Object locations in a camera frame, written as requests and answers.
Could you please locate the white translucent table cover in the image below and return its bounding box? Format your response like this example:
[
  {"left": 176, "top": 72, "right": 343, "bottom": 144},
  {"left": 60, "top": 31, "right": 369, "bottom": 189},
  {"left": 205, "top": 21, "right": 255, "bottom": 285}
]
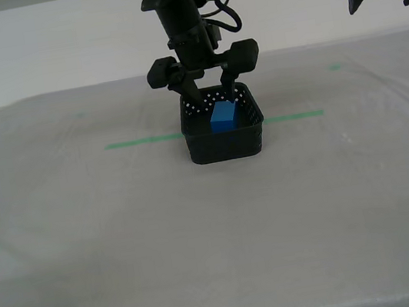
[{"left": 0, "top": 25, "right": 409, "bottom": 307}]

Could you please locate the long green tape strip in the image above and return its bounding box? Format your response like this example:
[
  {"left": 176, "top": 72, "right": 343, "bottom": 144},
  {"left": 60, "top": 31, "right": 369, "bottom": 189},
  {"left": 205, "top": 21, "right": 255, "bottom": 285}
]
[{"left": 103, "top": 107, "right": 327, "bottom": 153}]

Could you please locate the blue rectangular block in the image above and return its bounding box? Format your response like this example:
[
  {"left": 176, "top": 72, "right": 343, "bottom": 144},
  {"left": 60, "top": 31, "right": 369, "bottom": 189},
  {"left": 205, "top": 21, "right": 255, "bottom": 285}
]
[{"left": 206, "top": 98, "right": 242, "bottom": 135}]

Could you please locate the black perforated plastic basket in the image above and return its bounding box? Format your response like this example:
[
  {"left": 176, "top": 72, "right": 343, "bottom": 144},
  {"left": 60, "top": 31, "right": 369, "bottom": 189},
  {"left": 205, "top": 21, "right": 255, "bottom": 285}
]
[{"left": 175, "top": 78, "right": 272, "bottom": 169}]

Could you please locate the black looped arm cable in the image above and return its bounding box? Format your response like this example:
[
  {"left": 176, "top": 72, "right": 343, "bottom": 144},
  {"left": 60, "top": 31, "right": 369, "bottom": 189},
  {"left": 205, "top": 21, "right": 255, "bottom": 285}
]
[{"left": 198, "top": 0, "right": 244, "bottom": 38}]

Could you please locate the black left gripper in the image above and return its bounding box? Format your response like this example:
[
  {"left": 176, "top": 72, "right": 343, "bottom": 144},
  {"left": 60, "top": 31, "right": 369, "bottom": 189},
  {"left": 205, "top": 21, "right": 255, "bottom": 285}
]
[{"left": 140, "top": 20, "right": 269, "bottom": 118}]

